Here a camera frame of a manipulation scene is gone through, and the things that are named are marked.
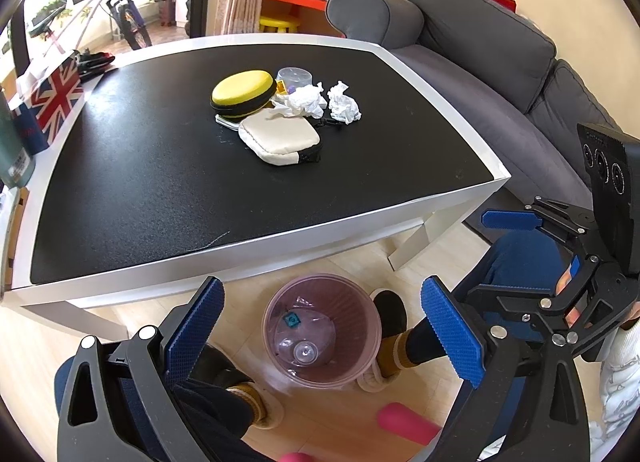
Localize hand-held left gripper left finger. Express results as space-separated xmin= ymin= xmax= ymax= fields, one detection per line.
xmin=56 ymin=276 xmax=226 ymax=462

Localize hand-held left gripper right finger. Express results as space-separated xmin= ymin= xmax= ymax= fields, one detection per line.
xmin=420 ymin=276 xmax=593 ymax=462

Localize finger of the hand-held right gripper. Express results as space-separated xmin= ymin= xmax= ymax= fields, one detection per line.
xmin=462 ymin=254 xmax=601 ymax=344
xmin=481 ymin=197 xmax=617 ymax=264

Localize pink plastic trash bin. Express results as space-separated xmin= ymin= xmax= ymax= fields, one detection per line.
xmin=264 ymin=273 xmax=382 ymax=390

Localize white tissue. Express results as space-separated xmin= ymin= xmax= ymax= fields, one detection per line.
xmin=272 ymin=83 xmax=328 ymax=119
xmin=327 ymin=81 xmax=362 ymax=124

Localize beige zip pouch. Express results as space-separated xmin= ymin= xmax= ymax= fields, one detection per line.
xmin=238 ymin=109 xmax=322 ymax=168

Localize yellow zip case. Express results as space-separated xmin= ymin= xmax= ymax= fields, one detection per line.
xmin=210 ymin=69 xmax=278 ymax=119

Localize person's right forearm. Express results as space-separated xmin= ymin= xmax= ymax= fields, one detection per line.
xmin=587 ymin=319 xmax=640 ymax=462

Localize person's right hand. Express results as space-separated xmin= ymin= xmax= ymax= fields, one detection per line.
xmin=554 ymin=269 xmax=583 ymax=324

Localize black slipper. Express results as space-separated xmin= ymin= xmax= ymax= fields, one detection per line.
xmin=357 ymin=289 xmax=408 ymax=395
xmin=200 ymin=347 xmax=283 ymax=430

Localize person's left leg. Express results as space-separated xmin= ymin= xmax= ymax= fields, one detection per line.
xmin=54 ymin=352 xmax=281 ymax=462

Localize clear plastic bottle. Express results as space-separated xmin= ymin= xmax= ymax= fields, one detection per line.
xmin=272 ymin=302 xmax=341 ymax=368

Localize grey fabric sofa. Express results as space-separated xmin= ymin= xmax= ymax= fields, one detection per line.
xmin=325 ymin=0 xmax=626 ymax=245

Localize white table with black top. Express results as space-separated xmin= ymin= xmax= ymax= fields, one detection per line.
xmin=0 ymin=33 xmax=512 ymax=338

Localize blue box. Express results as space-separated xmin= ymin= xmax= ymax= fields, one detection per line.
xmin=10 ymin=102 xmax=48 ymax=155

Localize clear plastic lidded container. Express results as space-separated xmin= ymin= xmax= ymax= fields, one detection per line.
xmin=276 ymin=67 xmax=313 ymax=93

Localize flag print tissue box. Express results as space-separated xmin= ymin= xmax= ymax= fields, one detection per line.
xmin=20 ymin=59 xmax=85 ymax=140

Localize black clamp tools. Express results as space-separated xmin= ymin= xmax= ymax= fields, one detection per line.
xmin=75 ymin=49 xmax=117 ymax=83

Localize yellow plastic stool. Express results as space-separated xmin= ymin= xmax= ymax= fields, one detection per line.
xmin=259 ymin=16 xmax=300 ymax=35

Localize pink laundry basket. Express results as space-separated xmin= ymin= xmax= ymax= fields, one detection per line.
xmin=152 ymin=0 xmax=177 ymax=27

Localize railing plant boxes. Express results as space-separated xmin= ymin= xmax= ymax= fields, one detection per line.
xmin=27 ymin=0 xmax=106 ymax=25

